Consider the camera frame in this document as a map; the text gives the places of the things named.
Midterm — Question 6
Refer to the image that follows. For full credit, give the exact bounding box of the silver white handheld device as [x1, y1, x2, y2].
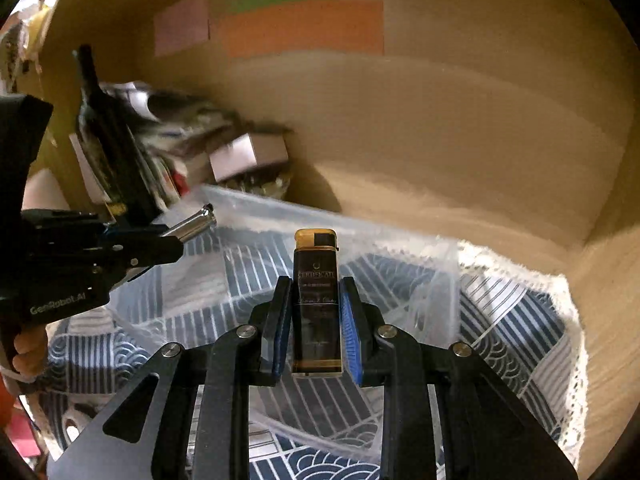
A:
[162, 204, 217, 244]

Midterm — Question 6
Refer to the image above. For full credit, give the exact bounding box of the person left hand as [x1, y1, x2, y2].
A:
[12, 325, 48, 378]

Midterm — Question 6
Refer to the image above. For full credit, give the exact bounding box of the white small box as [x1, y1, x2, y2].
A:
[209, 133, 288, 182]

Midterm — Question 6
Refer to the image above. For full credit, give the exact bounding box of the dark wine bottle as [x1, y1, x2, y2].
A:
[74, 44, 160, 226]

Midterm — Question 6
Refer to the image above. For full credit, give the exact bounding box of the orange sticky note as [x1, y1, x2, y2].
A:
[217, 0, 384, 58]

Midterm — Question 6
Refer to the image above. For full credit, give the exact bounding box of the pink sticky note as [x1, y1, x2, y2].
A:
[153, 0, 209, 56]

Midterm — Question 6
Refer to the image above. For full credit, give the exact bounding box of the clear plastic box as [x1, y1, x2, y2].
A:
[110, 185, 460, 462]

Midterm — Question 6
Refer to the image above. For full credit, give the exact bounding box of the blue patterned tablecloth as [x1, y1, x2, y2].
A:
[28, 226, 587, 479]

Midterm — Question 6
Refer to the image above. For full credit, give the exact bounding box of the stack of papers and books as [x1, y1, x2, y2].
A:
[100, 81, 292, 210]

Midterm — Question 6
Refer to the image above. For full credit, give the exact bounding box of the black gold lighter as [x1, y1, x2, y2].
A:
[292, 229, 343, 377]

